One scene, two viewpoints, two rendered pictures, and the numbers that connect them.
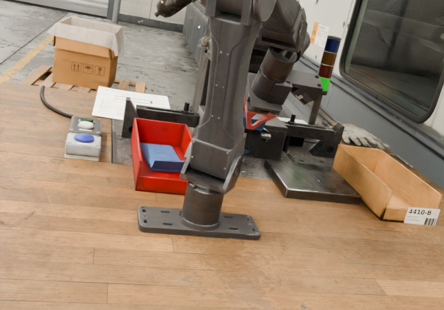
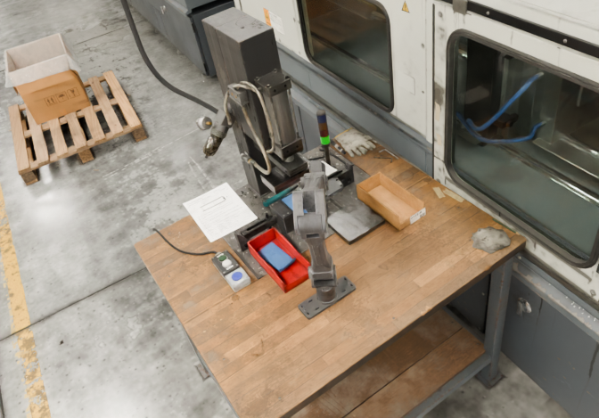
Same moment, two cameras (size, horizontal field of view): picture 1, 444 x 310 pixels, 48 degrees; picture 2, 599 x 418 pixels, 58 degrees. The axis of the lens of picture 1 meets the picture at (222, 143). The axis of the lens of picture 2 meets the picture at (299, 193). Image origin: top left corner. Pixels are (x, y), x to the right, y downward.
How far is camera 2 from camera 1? 1.14 m
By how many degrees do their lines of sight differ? 23
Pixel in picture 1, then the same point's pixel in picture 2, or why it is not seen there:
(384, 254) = (410, 258)
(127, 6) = not seen: outside the picture
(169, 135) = (268, 237)
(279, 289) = (380, 315)
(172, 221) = (317, 306)
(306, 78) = (332, 185)
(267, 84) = not seen: hidden behind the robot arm
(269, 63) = not seen: hidden behind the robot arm
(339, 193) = (373, 225)
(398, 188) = (398, 194)
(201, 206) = (328, 295)
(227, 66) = (319, 249)
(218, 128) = (323, 266)
